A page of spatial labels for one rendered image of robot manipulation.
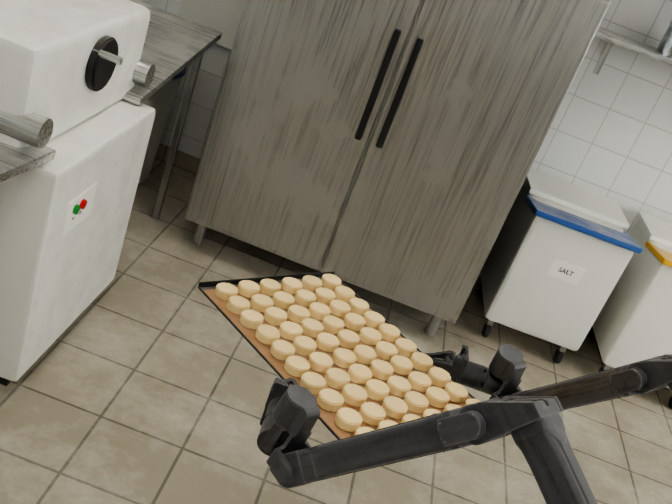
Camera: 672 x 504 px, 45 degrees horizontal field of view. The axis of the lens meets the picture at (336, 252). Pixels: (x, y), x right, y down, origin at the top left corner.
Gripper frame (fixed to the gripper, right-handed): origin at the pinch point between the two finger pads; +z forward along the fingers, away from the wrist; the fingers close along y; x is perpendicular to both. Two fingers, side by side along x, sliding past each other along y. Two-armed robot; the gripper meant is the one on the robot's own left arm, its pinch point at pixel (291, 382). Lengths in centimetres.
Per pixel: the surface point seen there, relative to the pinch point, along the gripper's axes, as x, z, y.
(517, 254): 90, 235, 44
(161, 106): -102, 268, 45
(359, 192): 7, 213, 34
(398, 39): 0, 209, -36
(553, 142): 98, 300, 0
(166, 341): -47, 143, 96
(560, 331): 127, 235, 74
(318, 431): 21, 121, 97
